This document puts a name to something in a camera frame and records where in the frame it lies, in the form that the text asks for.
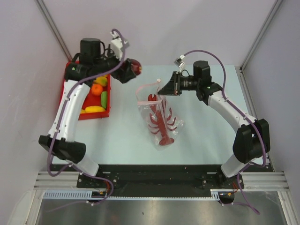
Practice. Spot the yellow red toy mango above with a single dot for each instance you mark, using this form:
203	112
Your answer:
102	80

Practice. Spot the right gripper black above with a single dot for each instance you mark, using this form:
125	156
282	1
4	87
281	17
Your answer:
173	87

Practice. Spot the clear zip top bag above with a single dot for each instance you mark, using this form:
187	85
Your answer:
143	106

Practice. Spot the dark red toy fruit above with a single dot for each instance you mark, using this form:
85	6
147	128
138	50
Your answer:
136	67

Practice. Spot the white cable duct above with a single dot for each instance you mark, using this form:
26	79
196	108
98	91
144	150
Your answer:
96	195

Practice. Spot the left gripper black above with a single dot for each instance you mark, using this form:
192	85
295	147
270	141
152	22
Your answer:
125	74

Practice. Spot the toy orange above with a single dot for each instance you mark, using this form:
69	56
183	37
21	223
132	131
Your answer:
97	89

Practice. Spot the green toy vegetable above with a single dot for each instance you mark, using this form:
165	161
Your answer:
104	99

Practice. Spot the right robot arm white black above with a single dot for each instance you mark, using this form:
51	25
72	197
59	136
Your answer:
252	135

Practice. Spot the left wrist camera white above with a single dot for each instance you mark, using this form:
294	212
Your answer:
117	46

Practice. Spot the aluminium corner post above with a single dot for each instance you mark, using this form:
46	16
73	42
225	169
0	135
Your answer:
53	28
262	32

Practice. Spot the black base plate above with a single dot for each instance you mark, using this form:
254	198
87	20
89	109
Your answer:
168	181

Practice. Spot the red plastic bin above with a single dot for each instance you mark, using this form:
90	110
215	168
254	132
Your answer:
97	103

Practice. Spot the red toy lobster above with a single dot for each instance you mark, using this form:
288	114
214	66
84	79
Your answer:
161	123

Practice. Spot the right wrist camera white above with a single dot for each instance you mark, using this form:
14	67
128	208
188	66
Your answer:
179	62

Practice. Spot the aluminium rail frame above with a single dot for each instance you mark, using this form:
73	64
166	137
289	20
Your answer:
65	180

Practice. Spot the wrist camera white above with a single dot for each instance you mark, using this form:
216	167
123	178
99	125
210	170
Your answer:
179	62
117	46

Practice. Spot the left aluminium corner post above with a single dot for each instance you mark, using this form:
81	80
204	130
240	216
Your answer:
53	28

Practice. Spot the right aluminium corner post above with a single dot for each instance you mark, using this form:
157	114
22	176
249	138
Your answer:
262	32

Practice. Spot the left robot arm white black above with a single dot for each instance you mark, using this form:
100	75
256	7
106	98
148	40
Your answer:
87	65

